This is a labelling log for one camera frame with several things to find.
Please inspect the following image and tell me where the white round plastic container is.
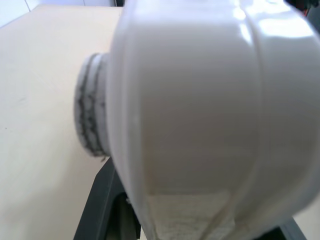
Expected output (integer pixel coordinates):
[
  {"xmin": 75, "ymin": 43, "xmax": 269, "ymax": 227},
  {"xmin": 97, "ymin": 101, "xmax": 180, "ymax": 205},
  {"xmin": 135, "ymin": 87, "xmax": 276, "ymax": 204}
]
[{"xmin": 73, "ymin": 0, "xmax": 320, "ymax": 240}]

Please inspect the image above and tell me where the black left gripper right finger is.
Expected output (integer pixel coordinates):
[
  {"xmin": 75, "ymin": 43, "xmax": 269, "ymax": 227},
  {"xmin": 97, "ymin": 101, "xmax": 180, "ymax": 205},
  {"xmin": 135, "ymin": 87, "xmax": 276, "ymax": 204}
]
[{"xmin": 258, "ymin": 216, "xmax": 310, "ymax": 240}]

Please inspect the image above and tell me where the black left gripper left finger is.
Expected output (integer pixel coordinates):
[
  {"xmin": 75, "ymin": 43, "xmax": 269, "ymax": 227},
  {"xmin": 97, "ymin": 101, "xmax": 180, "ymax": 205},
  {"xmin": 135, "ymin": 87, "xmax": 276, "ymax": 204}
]
[{"xmin": 73, "ymin": 156, "xmax": 143, "ymax": 240}]

